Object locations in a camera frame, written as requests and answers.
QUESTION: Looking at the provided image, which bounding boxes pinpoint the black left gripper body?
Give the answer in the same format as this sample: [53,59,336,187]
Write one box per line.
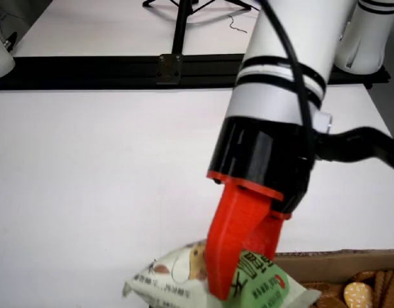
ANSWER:
[206,117,317,215]

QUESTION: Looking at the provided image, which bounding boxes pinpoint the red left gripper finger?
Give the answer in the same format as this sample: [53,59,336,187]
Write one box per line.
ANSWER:
[205,171,285,302]
[243,207,293,261]

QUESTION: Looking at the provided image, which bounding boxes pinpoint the green white snack packet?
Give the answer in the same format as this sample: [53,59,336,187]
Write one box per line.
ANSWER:
[122,239,322,308]

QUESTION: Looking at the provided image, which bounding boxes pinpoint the brown cardboard box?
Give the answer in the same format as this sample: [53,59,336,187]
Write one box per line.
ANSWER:
[273,248,394,308]

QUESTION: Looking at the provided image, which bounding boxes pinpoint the long rectangular brown biscuit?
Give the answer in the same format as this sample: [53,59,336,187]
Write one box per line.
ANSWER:
[301,281,345,304]

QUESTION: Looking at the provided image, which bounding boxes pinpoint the round yellow sesame cookie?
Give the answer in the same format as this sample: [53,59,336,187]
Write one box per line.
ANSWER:
[343,282,374,308]

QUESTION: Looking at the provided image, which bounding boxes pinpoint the grey metal joint plate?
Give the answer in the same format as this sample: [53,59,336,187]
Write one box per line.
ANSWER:
[156,53,184,85]

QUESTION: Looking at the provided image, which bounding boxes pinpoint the stacked brown ridged biscuits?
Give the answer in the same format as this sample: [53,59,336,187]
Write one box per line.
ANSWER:
[372,269,394,308]

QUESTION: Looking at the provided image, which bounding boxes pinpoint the black tripod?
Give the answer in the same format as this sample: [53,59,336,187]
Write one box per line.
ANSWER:
[141,0,261,56]

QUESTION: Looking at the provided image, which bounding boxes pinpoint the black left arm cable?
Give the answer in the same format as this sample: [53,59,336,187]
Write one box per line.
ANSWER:
[259,0,316,137]

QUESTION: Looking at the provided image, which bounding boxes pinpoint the small loose dark wire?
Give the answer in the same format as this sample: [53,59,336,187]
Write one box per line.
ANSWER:
[228,15,248,34]

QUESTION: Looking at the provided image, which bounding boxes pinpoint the black aluminium rail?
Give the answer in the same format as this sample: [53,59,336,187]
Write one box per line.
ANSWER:
[0,51,392,91]

